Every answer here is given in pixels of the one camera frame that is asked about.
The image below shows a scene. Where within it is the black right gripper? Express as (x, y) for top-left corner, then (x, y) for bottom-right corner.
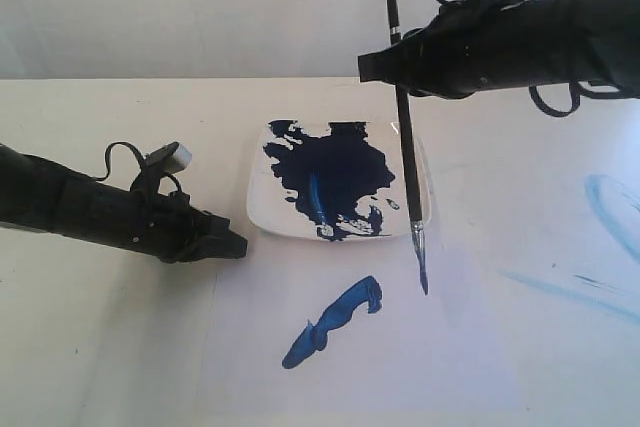
(357, 0), (569, 99)

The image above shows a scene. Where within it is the black paintbrush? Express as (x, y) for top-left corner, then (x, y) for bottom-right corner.
(386, 0), (429, 295)

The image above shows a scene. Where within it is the white paper sheet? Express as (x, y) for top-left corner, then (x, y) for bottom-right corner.
(199, 235), (519, 414)

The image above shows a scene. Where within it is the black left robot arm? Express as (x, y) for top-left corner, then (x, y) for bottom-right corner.
(1, 142), (248, 264)

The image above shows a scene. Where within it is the black camera cable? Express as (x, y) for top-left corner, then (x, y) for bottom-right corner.
(94, 141), (194, 198)
(428, 0), (626, 119)

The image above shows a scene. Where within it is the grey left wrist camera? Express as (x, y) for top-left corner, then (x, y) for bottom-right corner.
(145, 141), (192, 174)

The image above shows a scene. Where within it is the white square plate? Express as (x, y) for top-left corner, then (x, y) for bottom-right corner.
(246, 119), (410, 242)

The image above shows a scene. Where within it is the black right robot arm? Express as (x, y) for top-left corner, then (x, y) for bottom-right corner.
(358, 0), (639, 100)

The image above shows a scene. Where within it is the black left camera cable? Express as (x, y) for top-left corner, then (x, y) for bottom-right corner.
(94, 141), (194, 198)

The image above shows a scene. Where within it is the black right camera cable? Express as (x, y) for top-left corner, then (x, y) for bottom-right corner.
(428, 0), (626, 119)

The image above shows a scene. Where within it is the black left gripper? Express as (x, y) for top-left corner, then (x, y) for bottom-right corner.
(92, 183), (248, 263)

